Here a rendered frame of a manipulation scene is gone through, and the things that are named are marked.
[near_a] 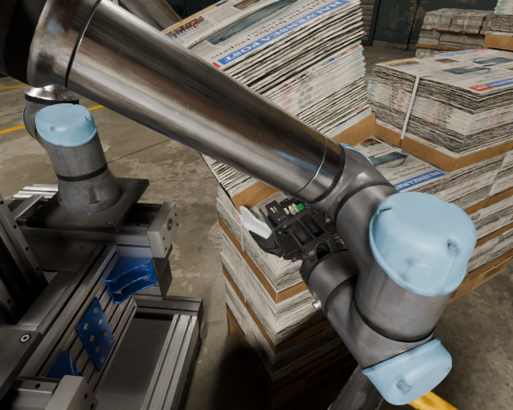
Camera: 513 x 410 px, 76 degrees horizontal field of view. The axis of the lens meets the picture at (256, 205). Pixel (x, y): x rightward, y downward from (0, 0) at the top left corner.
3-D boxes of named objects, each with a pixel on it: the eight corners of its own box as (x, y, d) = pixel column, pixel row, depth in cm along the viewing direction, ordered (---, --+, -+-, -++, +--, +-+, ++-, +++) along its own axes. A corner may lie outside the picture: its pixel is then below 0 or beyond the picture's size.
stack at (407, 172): (225, 330, 147) (211, 164, 99) (409, 246, 192) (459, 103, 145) (270, 414, 119) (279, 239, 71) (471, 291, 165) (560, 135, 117)
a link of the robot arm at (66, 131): (63, 182, 74) (40, 124, 66) (45, 162, 82) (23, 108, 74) (115, 165, 81) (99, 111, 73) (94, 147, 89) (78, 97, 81)
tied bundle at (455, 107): (357, 129, 122) (370, 62, 108) (414, 115, 133) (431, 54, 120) (449, 174, 94) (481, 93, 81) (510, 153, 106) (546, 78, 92)
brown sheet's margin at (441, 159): (358, 127, 121) (361, 115, 119) (414, 114, 132) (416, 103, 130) (451, 172, 94) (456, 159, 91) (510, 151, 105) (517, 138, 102)
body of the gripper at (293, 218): (300, 181, 48) (349, 229, 39) (313, 220, 53) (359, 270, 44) (254, 207, 47) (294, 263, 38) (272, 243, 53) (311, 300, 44)
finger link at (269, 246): (259, 215, 54) (302, 231, 49) (263, 222, 55) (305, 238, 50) (242, 236, 52) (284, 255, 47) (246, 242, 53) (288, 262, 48)
